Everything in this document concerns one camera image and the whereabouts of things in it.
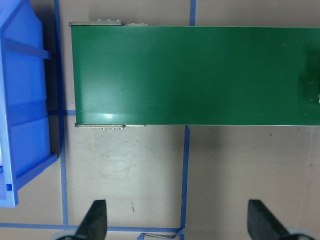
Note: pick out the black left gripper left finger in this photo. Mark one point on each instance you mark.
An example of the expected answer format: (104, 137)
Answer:
(94, 225)

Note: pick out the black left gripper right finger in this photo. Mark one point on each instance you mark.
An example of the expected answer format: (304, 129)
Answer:
(262, 224)

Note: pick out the blue bin left side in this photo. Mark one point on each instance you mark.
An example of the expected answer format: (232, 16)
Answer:
(24, 125)

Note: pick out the green conveyor belt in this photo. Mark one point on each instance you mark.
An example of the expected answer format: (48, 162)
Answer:
(195, 75)

